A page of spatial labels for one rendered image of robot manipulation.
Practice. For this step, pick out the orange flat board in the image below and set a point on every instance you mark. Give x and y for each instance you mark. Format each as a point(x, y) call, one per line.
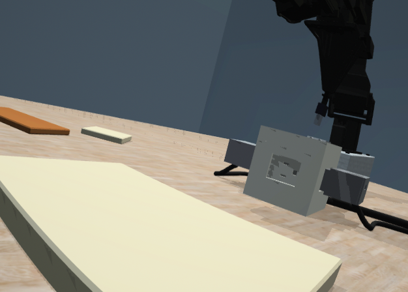
point(30, 124)

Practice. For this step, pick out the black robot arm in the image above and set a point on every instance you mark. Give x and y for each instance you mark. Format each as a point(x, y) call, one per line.
point(353, 95)

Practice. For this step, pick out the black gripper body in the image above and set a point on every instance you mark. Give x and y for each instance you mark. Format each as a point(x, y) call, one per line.
point(351, 11)

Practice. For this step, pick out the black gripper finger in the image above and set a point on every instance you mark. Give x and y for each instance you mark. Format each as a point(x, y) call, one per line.
point(336, 41)
point(359, 48)

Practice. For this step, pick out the cream flat rectangular block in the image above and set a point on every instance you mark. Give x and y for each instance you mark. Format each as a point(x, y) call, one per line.
point(109, 135)

